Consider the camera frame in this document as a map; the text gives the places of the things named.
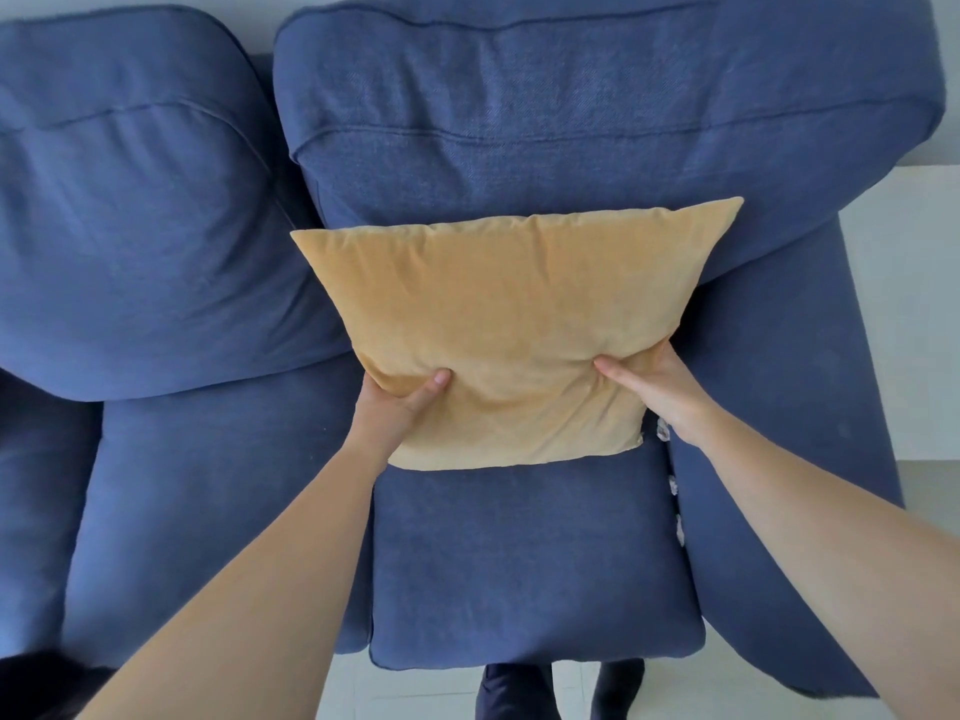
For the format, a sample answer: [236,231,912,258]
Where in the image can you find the person's right hand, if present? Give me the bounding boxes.
[593,339,723,451]

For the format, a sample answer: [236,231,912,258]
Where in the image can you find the person's left hand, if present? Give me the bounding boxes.
[347,368,453,468]

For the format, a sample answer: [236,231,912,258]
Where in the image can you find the mustard yellow throw pillow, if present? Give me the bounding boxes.
[290,196,745,472]

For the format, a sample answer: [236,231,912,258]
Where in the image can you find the person's left forearm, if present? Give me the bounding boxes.
[78,430,376,720]

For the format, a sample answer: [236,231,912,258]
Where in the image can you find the person's right forearm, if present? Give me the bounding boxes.
[693,412,960,720]

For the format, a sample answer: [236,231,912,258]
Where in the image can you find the blue fabric sofa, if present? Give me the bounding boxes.
[0,0,946,702]

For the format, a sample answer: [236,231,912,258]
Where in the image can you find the blue seat cushion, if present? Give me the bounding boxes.
[60,355,375,668]
[369,442,706,672]

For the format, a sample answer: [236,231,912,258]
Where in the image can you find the wide blue back cushion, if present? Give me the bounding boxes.
[273,0,946,286]

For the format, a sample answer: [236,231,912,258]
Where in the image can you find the white side table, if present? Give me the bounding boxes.
[838,164,960,463]

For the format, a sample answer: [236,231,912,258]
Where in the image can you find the person's dark trouser legs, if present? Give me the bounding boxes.
[475,658,646,720]

